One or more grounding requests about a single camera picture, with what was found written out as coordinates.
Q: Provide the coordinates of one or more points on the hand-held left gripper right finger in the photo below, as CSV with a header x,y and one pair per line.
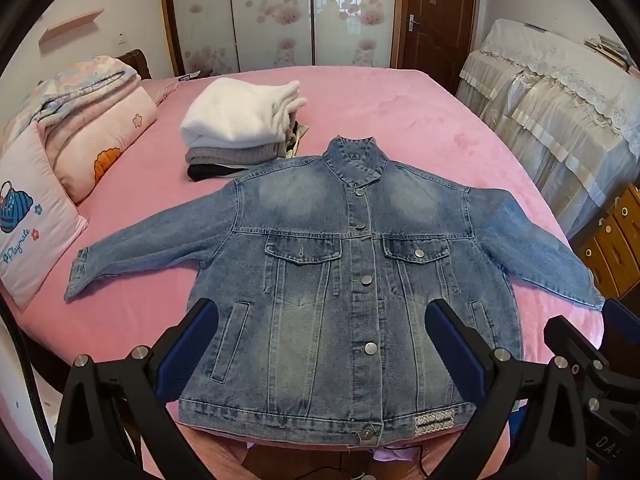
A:
x,y
452,345

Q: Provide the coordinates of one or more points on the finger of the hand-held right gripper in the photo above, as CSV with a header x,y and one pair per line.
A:
x,y
570,337
622,322

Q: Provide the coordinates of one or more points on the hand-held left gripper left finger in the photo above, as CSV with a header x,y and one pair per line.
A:
x,y
187,350

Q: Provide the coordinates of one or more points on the blue denim jacket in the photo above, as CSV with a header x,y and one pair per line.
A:
x,y
310,270

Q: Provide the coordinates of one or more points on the wooden drawer cabinet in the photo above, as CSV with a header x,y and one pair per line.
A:
x,y
615,245

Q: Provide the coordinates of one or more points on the lilac cloth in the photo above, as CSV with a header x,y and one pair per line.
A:
x,y
395,455

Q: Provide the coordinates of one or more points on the black folded garment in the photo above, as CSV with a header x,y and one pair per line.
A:
x,y
205,172

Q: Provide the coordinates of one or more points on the pink pillow with bag print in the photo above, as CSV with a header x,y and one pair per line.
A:
x,y
35,230

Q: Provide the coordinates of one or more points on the grey folded knit sweater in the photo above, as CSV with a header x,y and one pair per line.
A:
x,y
225,155

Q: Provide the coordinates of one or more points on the pink pillow with flower print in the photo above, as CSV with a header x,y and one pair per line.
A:
x,y
115,140

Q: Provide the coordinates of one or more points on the lace covered furniture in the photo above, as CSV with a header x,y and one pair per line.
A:
x,y
550,110

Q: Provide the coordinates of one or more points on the white folded sweater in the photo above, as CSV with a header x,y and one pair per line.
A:
x,y
235,115

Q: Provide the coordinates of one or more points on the pile of books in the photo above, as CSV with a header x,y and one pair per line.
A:
x,y
607,50

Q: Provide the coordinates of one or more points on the floral folded quilt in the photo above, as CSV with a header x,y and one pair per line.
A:
x,y
80,85

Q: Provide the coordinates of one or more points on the dark wooden headboard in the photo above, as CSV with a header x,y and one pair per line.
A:
x,y
137,62

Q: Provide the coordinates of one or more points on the brown wooden door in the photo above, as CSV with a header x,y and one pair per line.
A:
x,y
440,15

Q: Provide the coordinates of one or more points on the floral sliding door wardrobe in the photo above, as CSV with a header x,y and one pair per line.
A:
x,y
280,15

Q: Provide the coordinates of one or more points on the wooden wall shelf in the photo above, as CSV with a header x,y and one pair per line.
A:
x,y
70,25

